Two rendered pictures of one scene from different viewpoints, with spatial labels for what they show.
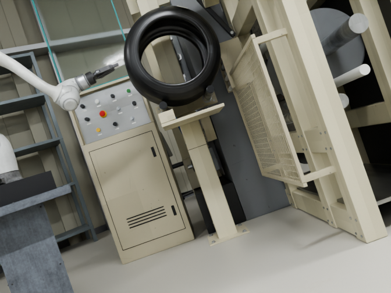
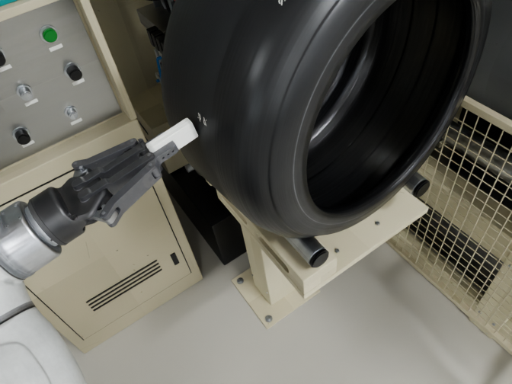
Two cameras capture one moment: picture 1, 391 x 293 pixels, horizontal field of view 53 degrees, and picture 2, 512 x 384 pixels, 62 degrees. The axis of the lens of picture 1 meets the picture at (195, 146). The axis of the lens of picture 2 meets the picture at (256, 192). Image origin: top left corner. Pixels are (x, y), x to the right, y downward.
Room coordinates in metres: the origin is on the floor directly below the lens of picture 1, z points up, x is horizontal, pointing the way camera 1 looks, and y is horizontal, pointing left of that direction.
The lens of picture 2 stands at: (1.83, 0.37, 1.63)
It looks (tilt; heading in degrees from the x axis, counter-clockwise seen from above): 49 degrees down; 335
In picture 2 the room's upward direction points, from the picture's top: 10 degrees counter-clockwise
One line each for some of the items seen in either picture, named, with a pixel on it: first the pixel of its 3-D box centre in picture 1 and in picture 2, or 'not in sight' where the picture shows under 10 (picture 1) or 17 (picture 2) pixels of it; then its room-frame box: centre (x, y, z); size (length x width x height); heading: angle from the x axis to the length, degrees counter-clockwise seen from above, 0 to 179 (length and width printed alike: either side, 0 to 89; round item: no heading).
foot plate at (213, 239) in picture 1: (227, 233); (274, 285); (2.61, -0.01, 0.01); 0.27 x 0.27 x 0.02; 2
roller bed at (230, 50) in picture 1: (233, 65); not in sight; (2.59, -0.41, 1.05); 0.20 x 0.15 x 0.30; 2
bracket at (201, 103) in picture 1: (186, 104); not in sight; (2.54, -0.03, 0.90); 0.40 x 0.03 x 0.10; 92
